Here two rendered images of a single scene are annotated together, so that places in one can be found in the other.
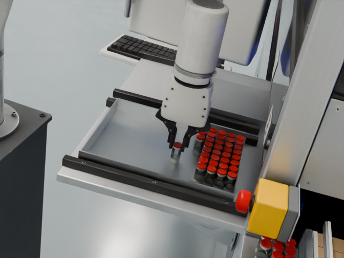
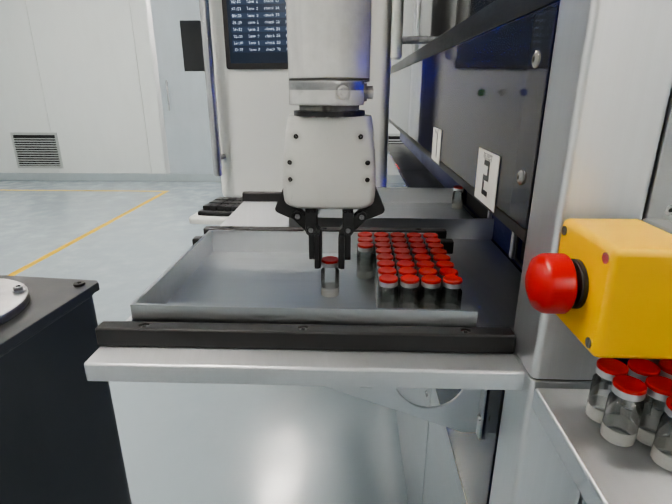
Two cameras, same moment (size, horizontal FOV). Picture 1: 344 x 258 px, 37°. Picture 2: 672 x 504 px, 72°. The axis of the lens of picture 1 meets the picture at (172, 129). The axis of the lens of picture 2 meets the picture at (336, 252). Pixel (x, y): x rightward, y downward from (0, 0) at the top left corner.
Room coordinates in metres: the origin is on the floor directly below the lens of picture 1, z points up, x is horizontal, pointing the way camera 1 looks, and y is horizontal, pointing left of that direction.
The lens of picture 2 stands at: (0.45, 0.01, 1.12)
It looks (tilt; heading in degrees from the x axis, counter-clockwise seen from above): 19 degrees down; 355
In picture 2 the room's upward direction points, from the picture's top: straight up
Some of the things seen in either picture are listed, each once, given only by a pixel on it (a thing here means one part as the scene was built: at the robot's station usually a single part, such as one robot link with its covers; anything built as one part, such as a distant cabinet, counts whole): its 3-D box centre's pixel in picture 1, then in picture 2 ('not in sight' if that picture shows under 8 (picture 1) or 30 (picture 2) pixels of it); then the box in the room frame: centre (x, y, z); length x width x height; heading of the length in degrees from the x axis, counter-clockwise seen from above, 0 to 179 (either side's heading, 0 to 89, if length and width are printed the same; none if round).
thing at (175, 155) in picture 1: (175, 153); (330, 278); (0.96, -0.02, 0.90); 0.02 x 0.02 x 0.04
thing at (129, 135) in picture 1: (168, 147); (313, 274); (0.99, 0.00, 0.90); 0.34 x 0.26 x 0.04; 83
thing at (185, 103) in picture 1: (188, 98); (329, 155); (0.96, -0.02, 1.05); 0.10 x 0.08 x 0.11; 83
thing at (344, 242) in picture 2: (191, 137); (352, 238); (0.96, -0.05, 0.95); 0.03 x 0.03 x 0.07; 83
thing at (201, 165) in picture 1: (206, 154); (383, 270); (0.98, -0.09, 0.91); 0.18 x 0.02 x 0.05; 173
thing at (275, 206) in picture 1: (272, 209); (629, 284); (0.72, -0.20, 1.00); 0.08 x 0.07 x 0.07; 83
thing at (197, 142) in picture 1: (198, 144); (365, 260); (1.01, -0.07, 0.91); 0.02 x 0.02 x 0.05
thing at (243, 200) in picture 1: (246, 202); (559, 283); (0.72, -0.16, 1.00); 0.04 x 0.04 x 0.04; 83
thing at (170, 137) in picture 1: (168, 131); (307, 237); (0.97, 0.01, 0.95); 0.03 x 0.03 x 0.07; 83
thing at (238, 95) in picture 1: (232, 96); (385, 209); (1.31, -0.15, 0.90); 0.34 x 0.26 x 0.04; 83
